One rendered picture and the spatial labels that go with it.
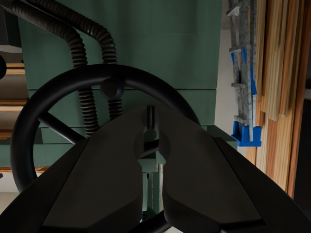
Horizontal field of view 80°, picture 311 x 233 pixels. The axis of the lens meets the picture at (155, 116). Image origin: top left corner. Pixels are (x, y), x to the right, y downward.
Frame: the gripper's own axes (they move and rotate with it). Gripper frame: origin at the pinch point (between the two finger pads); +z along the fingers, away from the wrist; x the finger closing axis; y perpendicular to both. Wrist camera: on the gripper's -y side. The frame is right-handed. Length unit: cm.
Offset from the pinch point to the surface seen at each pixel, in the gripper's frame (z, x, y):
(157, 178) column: 48, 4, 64
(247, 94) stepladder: 98, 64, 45
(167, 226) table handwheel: 5.2, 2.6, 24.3
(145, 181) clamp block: 14.8, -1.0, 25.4
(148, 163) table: 16.2, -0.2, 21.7
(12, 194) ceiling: 206, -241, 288
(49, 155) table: 24.4, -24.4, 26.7
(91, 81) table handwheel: 13.1, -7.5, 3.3
